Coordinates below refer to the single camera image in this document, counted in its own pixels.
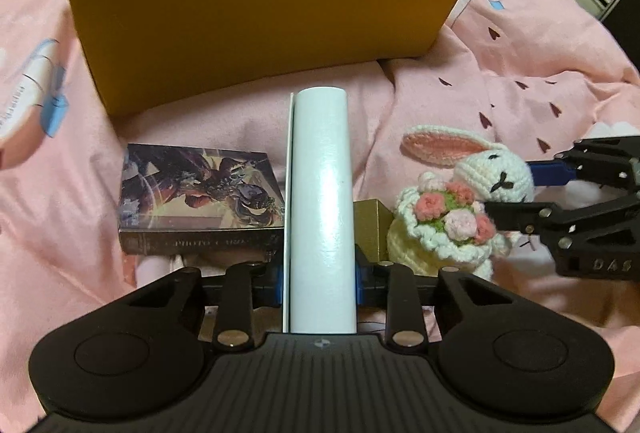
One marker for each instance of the printed pink blanket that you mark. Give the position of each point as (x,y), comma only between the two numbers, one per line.
(525,78)

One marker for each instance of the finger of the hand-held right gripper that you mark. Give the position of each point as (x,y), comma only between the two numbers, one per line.
(520,215)
(550,173)

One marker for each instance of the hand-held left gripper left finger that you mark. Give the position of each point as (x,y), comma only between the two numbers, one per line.
(277,288)

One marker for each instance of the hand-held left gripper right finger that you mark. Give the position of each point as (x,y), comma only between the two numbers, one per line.
(358,285)

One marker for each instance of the white crochet bunny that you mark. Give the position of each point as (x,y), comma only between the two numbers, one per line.
(440,213)

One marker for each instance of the gold box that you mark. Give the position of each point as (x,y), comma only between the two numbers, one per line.
(370,228)

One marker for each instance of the white cosmetic tube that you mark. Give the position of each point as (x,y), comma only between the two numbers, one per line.
(320,213)

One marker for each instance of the illustrated card box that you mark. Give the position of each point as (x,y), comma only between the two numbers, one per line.
(200,188)

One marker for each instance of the orange cardboard box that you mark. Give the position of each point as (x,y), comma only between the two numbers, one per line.
(250,13)

